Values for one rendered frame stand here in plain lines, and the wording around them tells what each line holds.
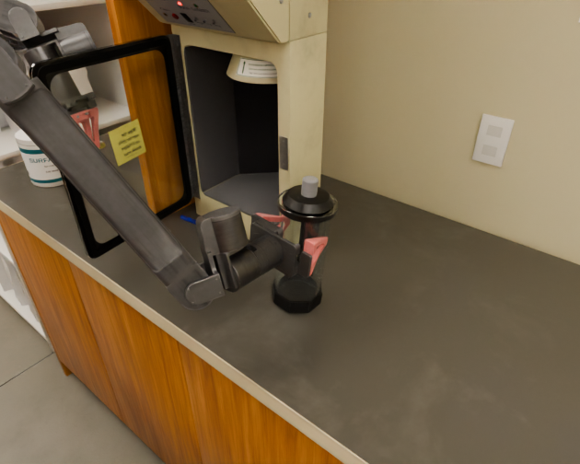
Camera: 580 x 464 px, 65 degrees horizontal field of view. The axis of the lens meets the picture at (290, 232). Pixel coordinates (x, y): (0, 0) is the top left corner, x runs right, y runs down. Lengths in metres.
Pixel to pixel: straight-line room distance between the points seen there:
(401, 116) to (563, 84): 0.37
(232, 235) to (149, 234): 0.12
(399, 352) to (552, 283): 0.41
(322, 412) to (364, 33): 0.90
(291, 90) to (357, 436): 0.59
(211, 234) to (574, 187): 0.81
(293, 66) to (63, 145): 0.41
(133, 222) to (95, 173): 0.08
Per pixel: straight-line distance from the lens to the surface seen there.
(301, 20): 0.86
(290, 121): 0.88
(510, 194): 1.21
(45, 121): 0.65
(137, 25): 1.08
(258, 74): 0.94
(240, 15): 0.81
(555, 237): 1.23
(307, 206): 0.77
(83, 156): 0.65
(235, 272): 0.69
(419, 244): 1.13
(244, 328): 0.88
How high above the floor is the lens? 1.57
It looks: 34 degrees down
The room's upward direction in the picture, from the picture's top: straight up
